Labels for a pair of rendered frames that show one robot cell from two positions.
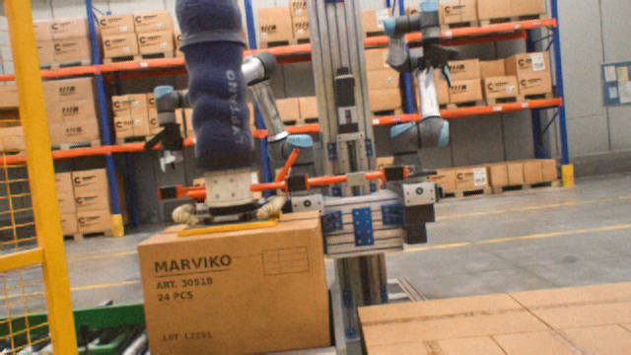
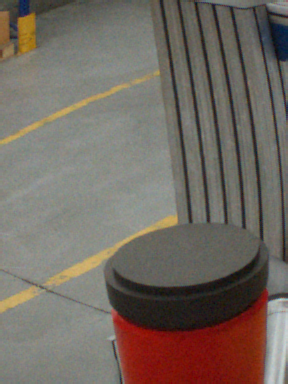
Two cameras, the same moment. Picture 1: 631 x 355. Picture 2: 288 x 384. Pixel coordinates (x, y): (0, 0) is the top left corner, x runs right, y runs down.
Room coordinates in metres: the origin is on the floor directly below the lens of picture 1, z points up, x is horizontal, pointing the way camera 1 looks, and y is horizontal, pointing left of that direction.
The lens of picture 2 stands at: (1.17, 1.45, 2.49)
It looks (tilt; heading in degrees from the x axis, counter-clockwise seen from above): 22 degrees down; 317
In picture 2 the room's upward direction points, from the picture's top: 7 degrees counter-clockwise
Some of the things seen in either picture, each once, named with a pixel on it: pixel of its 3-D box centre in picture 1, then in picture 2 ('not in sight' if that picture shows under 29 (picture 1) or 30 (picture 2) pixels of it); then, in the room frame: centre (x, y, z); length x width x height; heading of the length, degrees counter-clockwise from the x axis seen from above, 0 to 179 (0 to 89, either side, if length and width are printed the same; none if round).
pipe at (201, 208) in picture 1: (232, 207); not in sight; (1.83, 0.29, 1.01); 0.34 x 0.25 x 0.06; 88
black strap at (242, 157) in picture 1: (226, 159); not in sight; (1.83, 0.29, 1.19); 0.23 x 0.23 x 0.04
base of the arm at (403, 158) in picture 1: (405, 162); not in sight; (2.37, -0.48, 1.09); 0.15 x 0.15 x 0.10
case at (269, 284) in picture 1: (243, 279); not in sight; (1.81, 0.27, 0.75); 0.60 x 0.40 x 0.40; 88
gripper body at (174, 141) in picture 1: (171, 137); not in sight; (2.10, 0.55, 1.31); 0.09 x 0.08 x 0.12; 87
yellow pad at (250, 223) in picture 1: (228, 222); not in sight; (1.73, 0.29, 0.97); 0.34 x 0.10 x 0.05; 88
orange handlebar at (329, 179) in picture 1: (285, 182); not in sight; (1.94, 0.09, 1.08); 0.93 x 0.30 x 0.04; 88
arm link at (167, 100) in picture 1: (165, 100); not in sight; (2.10, 0.55, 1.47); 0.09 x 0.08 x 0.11; 128
